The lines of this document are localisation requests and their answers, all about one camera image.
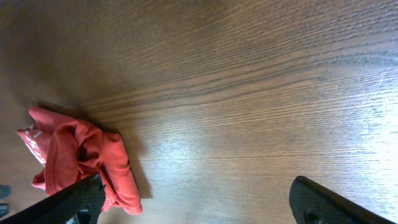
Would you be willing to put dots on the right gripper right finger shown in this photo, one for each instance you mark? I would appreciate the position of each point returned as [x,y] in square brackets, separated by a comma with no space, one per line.
[312,203]

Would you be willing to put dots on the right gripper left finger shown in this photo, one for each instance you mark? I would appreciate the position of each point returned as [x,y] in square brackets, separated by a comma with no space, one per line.
[81,202]

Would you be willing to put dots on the red printed t-shirt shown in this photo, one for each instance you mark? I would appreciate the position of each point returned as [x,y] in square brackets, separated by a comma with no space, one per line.
[71,149]

